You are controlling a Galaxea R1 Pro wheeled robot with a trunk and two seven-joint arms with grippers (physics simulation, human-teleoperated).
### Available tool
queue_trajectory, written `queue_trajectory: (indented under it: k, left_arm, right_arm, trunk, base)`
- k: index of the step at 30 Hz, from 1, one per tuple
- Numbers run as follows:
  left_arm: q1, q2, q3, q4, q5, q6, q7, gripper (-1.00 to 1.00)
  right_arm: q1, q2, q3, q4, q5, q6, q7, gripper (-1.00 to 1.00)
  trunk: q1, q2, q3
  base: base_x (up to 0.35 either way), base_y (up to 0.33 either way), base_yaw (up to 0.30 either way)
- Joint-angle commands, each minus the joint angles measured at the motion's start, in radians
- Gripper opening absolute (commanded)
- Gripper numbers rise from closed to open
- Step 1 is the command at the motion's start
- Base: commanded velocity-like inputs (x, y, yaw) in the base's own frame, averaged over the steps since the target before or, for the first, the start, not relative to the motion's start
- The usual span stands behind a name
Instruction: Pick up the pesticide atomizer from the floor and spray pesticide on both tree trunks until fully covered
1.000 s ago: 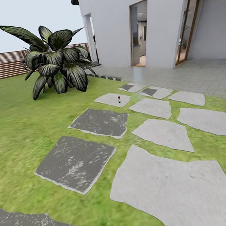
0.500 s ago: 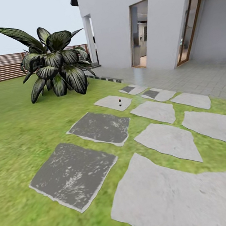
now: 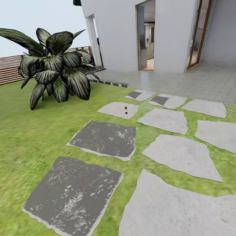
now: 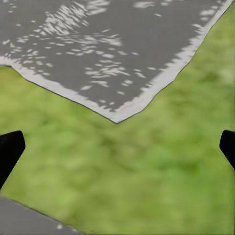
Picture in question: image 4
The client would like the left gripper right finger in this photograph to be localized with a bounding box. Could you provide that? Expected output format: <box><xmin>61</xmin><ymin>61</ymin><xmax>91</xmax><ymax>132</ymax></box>
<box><xmin>219</xmin><ymin>130</ymin><xmax>235</xmax><ymax>170</ymax></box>

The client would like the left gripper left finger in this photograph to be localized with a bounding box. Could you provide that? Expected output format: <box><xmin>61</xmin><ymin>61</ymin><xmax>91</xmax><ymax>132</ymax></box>
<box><xmin>0</xmin><ymin>130</ymin><xmax>25</xmax><ymax>189</ymax></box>

